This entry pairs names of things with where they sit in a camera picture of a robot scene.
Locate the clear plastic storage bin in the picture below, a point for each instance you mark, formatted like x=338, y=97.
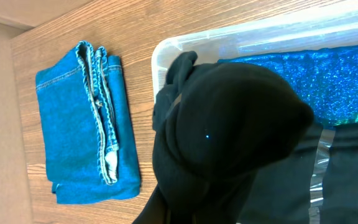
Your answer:
x=312, y=29

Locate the folded blue denim jeans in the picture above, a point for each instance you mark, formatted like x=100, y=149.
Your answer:
x=89, y=140

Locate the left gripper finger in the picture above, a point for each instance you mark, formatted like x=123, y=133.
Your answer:
x=155, y=210

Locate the black garment with tape strip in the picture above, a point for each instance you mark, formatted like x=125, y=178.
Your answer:
x=318, y=183

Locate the blue sequin fabric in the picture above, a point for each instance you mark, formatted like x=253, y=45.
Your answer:
x=326, y=79

